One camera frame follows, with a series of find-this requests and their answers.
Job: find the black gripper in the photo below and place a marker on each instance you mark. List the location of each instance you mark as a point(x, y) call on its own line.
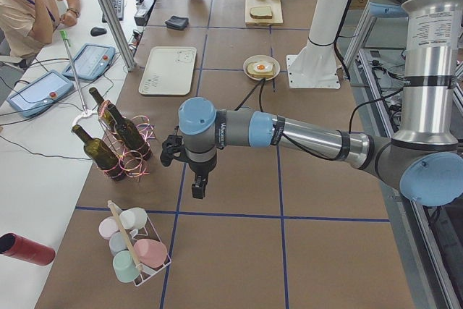
point(200, 168)

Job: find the bread slice with fried egg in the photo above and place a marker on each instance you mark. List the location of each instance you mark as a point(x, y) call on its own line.
point(261, 69)

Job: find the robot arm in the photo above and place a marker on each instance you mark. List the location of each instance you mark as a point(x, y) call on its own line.
point(420, 160)

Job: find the cream serving tray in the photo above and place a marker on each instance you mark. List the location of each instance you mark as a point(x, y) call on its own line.
point(168, 71)

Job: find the white cup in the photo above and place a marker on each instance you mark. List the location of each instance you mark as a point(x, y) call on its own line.
point(133, 218)

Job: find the green wine bottle middle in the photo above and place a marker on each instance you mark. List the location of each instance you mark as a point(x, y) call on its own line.
point(128, 132)

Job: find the green wine bottle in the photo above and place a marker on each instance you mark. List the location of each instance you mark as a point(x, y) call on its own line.
point(104, 158)
point(128, 132)
point(103, 113)

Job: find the grey blue cup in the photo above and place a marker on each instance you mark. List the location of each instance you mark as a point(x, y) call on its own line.
point(117, 243)

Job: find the pale pink cup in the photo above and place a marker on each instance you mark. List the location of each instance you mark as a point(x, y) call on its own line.
point(108, 227)

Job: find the green wine bottle front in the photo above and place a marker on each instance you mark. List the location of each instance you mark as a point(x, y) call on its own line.
point(104, 158)

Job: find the mint green cup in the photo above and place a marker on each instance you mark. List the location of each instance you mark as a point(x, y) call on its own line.
point(124, 267)

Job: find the green wine bottle back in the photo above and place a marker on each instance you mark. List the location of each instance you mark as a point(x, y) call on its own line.
point(103, 113)

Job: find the metal rod stand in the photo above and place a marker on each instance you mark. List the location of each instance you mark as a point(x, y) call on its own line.
point(86, 112)

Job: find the white plate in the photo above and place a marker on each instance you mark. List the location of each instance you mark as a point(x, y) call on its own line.
point(257, 58)

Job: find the teach pendant far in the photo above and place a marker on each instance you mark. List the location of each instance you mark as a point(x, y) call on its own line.
point(92, 60)

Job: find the teach pendant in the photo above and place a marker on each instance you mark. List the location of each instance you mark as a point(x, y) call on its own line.
point(40, 94)
point(92, 60)

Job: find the dark grey folded cloth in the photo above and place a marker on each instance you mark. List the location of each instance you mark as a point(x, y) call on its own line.
point(177, 23)

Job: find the teach pendant near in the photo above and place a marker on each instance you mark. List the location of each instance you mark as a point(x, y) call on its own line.
point(40, 94)

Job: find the black computer mouse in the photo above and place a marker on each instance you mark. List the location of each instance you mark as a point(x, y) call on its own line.
point(97, 31)

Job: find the red cylinder tube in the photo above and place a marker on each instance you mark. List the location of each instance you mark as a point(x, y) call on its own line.
point(19, 247)

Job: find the wooden cutting board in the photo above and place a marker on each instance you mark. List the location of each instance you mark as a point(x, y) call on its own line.
point(276, 9)

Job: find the black keyboard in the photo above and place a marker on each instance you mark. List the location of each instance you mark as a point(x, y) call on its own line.
point(118, 6)

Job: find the seated person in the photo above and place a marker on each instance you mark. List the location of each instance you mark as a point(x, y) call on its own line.
point(29, 25)

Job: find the white wire cup rack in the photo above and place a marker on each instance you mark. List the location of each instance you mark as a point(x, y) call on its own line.
point(131, 237)

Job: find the copper wire bottle rack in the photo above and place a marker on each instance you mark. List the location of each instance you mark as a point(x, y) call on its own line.
point(131, 161)

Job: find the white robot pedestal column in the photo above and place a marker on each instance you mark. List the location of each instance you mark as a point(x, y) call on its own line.
point(315, 66)

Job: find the aluminium frame post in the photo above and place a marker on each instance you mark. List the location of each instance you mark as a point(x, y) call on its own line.
point(118, 34)

